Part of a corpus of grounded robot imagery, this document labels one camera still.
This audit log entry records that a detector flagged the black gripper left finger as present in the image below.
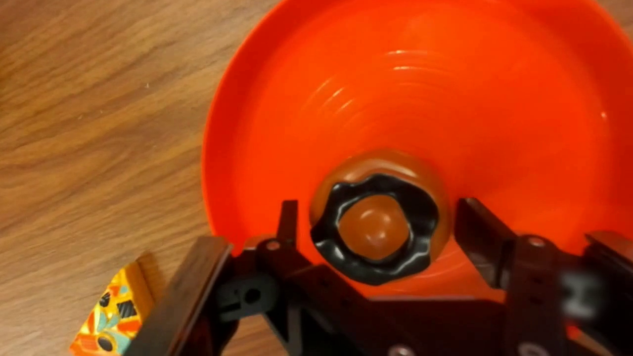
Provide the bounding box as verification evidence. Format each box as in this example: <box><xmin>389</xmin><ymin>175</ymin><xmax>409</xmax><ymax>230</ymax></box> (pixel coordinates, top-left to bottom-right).
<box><xmin>124</xmin><ymin>198</ymin><xmax>312</xmax><ymax>356</ymax></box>

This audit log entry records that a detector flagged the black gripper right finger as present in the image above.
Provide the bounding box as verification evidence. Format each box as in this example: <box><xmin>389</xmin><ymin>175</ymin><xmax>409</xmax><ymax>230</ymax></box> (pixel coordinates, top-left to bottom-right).
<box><xmin>453</xmin><ymin>196</ymin><xmax>633</xmax><ymax>356</ymax></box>

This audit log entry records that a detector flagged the chocolate glazed toy donut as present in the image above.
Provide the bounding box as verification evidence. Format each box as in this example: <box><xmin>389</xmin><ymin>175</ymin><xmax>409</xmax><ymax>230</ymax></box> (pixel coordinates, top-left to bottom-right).
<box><xmin>308</xmin><ymin>155</ymin><xmax>451</xmax><ymax>287</ymax></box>

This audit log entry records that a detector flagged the orange plastic plate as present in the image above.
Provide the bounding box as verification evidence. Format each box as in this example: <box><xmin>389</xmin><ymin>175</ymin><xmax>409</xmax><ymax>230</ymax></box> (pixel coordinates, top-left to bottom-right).
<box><xmin>199</xmin><ymin>0</ymin><xmax>633</xmax><ymax>303</ymax></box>

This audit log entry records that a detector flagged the toy pizza slice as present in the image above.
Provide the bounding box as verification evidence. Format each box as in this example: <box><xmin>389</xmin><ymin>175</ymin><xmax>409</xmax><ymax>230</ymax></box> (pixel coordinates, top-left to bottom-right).
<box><xmin>67</xmin><ymin>252</ymin><xmax>158</xmax><ymax>356</ymax></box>

